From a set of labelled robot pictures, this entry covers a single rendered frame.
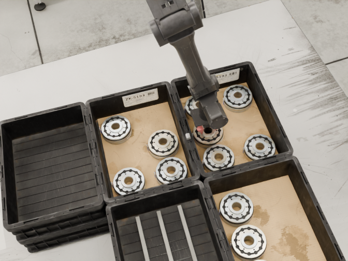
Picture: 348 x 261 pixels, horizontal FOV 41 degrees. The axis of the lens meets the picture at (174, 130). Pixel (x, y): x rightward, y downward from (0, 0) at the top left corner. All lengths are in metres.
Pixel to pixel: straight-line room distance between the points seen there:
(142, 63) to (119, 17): 1.28
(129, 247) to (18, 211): 0.38
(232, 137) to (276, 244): 0.39
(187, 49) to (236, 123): 0.59
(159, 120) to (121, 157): 0.19
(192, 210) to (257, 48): 0.85
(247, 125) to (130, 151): 0.42
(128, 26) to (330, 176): 1.88
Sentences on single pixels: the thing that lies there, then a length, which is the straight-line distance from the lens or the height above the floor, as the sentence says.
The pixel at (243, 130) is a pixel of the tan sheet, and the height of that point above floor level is 0.83.
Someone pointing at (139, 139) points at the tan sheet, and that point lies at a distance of 1.62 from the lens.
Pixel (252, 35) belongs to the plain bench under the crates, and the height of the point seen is 0.70.
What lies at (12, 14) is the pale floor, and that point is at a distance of 3.50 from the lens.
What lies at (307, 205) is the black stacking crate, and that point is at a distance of 1.48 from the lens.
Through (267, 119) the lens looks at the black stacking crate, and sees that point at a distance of 1.62.
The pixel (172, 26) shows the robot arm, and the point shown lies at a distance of 1.01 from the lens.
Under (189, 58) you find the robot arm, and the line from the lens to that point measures 1.15.
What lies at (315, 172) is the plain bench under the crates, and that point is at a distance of 1.73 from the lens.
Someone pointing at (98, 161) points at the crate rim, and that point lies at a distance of 1.49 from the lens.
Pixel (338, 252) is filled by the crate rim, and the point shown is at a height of 0.92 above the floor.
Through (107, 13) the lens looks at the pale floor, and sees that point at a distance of 3.30.
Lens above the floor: 2.19
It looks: 57 degrees down
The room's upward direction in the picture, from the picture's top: 6 degrees counter-clockwise
